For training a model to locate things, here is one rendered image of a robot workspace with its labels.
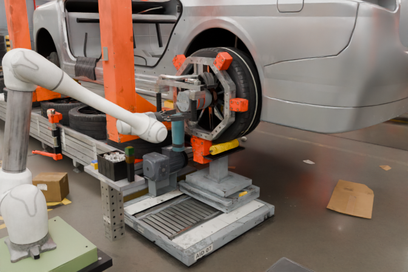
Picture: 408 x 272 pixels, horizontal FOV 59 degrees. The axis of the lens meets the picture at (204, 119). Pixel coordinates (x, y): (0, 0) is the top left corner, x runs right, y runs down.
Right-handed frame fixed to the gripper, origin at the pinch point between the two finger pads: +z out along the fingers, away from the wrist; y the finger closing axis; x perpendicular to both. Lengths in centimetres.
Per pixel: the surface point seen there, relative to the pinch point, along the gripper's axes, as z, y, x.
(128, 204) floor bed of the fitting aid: -6, -51, -75
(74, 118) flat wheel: 13, -170, -36
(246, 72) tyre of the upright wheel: 46, 10, 21
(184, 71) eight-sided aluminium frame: 32.1, -33.2, 18.7
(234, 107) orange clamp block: 30.6, 13.9, 1.5
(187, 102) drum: 16.1, -12.0, 2.7
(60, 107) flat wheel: 23, -225, -36
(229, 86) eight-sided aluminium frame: 31.0, 9.8, 13.6
